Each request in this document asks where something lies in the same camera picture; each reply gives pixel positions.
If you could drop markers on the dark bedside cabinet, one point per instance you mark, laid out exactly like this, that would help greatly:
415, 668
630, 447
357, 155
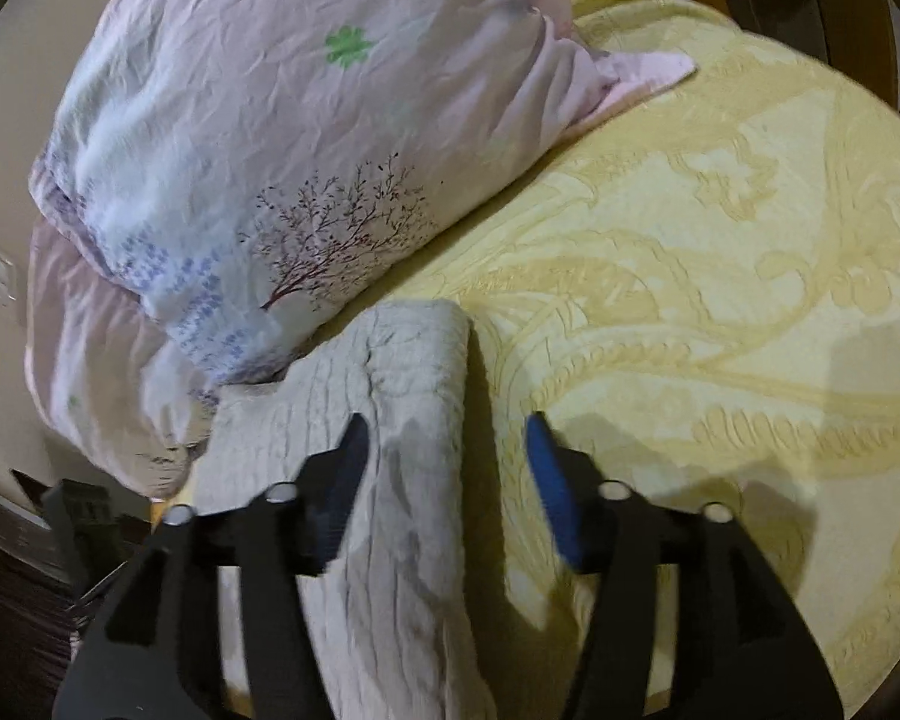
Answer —
15, 577

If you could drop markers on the white wall switch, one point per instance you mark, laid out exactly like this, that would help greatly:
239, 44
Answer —
1, 277

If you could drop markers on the pink floral pillow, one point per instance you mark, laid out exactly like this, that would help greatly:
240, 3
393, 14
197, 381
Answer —
82, 352

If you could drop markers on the floral pillow with tree print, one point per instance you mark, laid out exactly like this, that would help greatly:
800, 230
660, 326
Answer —
270, 127

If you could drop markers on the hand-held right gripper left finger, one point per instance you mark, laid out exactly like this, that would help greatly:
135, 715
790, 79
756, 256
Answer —
337, 495

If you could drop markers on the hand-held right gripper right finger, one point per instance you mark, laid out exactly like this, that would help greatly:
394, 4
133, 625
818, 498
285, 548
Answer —
555, 495

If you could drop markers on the yellow patterned bedspread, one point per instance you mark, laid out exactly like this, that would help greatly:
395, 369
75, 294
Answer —
720, 277

